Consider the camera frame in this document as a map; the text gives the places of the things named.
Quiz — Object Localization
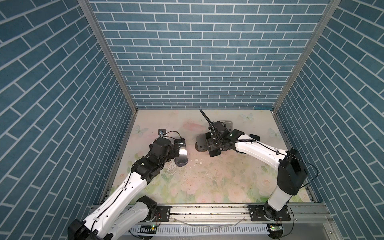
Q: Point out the phone with reflective screen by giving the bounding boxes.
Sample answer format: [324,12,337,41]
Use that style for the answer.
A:
[174,138,188,160]

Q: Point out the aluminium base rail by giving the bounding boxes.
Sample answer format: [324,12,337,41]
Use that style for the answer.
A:
[157,203,333,225]

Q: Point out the aluminium right corner post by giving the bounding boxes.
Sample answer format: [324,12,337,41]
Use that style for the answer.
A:
[272,0,341,115]

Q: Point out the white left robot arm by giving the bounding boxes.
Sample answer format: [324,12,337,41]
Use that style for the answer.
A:
[68,137,188,240]

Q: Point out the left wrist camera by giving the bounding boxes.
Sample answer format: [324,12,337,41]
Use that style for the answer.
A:
[158,129,167,138]

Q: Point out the controller board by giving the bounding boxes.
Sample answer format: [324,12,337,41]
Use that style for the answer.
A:
[137,225,158,240]
[267,224,284,240]

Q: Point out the left controller board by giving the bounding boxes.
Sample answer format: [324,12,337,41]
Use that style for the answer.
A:
[137,225,158,240]

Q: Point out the right controller board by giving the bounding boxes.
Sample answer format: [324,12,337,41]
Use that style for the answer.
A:
[267,224,284,240]

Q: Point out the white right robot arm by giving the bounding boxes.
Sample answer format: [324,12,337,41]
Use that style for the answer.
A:
[195,121,308,221]

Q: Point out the aluminium corner post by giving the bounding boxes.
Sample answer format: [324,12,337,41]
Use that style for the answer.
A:
[272,0,341,115]
[78,0,138,114]

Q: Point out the grey stand far right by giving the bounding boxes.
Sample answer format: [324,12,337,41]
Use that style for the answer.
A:
[223,121,233,132]

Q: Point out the aluminium left corner post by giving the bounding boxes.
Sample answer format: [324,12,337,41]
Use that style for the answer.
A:
[78,0,138,114]

